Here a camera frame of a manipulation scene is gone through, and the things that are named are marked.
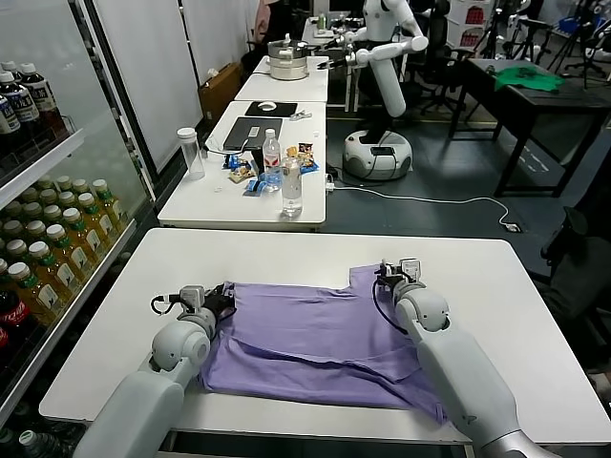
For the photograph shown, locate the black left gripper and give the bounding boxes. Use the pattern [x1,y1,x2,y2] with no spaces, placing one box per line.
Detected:
[203,281,239,320]

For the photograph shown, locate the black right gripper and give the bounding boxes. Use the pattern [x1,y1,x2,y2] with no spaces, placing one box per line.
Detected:
[373,259,407,294]

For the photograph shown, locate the purple t-shirt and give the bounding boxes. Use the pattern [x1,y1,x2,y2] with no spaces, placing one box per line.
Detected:
[198,264,450,426]

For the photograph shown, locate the long white side table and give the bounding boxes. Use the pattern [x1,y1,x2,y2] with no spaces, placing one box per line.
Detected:
[156,99,328,235]

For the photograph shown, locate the clear plastic water bottle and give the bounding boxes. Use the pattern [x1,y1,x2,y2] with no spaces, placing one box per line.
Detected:
[279,156,305,219]

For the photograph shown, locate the red label water bottle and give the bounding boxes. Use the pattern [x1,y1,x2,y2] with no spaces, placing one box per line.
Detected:
[261,127,282,192]

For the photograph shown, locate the clear tumbler white lid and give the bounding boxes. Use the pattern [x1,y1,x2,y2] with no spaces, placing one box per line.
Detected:
[176,126,206,180]

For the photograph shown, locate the black laptop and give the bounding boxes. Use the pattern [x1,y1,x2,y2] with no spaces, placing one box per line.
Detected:
[222,115,284,153]

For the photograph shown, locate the black office chair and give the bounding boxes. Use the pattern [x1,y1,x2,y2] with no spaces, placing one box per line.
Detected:
[419,0,474,115]
[541,205,611,371]

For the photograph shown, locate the white humanoid robot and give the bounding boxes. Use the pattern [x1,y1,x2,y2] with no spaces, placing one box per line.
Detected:
[317,0,429,181]

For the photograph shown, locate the black mouse pad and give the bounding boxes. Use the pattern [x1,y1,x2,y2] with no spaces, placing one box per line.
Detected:
[243,99,298,117]

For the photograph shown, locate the brown cardboard box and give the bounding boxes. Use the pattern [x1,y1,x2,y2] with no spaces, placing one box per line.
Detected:
[198,61,242,123]

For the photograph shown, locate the small white table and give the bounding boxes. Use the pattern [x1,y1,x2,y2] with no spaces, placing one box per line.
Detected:
[233,54,330,104]

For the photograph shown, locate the glass door display fridge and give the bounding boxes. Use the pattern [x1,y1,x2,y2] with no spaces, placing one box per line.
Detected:
[0,0,158,458]

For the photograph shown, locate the red label cola bottle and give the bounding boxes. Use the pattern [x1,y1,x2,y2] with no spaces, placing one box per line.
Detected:
[0,288,32,368]

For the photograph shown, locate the green cloth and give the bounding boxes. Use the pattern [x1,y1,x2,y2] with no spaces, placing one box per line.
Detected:
[494,65,565,93]

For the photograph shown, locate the black metal table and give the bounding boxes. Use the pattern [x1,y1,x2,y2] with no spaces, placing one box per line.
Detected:
[465,56,611,198]

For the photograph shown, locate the steel steamer pot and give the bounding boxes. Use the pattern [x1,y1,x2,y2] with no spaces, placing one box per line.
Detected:
[265,32,309,81]

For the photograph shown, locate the white partition panel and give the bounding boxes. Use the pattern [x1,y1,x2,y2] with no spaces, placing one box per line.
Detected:
[93,0,201,177]

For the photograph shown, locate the green label clear bottle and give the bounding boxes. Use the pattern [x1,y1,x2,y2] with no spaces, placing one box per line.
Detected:
[17,428,66,458]

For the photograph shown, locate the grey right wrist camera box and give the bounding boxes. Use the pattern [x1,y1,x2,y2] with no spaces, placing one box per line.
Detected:
[399,259,423,283]

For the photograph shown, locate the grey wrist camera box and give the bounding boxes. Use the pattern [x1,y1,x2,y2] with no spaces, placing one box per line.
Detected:
[177,284,206,312]
[399,259,423,283]

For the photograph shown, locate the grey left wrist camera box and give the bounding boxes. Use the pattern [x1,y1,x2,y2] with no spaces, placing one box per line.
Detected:
[177,284,206,312]

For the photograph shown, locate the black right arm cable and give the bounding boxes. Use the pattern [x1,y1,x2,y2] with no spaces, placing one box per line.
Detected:
[371,279,411,335]

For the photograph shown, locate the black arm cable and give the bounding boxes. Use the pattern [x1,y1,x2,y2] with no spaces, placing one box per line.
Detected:
[151,295,180,316]
[371,279,411,335]

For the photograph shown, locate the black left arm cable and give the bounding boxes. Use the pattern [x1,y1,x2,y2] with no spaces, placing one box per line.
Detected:
[151,295,180,316]

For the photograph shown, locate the white floor power cable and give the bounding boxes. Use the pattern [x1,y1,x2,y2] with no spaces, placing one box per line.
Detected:
[327,183,521,234]

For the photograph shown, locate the white laptop cable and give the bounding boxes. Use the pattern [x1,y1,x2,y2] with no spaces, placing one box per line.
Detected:
[204,136,249,156]

